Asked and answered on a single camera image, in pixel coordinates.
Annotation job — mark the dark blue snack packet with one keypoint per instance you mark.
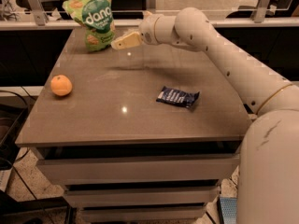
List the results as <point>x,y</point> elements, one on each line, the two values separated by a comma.
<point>176,97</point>

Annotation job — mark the orange fruit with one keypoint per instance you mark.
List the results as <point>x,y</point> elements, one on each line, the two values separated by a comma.
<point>61,85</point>

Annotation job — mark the black bin at left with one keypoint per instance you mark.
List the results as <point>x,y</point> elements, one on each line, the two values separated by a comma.
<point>11,121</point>

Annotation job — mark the green rice chip bag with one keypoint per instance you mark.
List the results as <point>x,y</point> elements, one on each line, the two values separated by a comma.
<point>96,16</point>

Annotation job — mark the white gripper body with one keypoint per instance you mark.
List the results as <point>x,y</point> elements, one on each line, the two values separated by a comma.
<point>147,30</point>

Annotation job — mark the grey drawer cabinet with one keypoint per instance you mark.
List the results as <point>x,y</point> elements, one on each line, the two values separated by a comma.
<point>119,154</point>

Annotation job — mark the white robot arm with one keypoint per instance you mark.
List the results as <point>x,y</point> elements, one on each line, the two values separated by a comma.
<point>268,185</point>

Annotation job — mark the metal railing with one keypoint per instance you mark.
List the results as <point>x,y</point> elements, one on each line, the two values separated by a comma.
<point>224,23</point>

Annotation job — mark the blue box on floor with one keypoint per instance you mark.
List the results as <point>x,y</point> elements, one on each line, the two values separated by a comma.
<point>227,210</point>

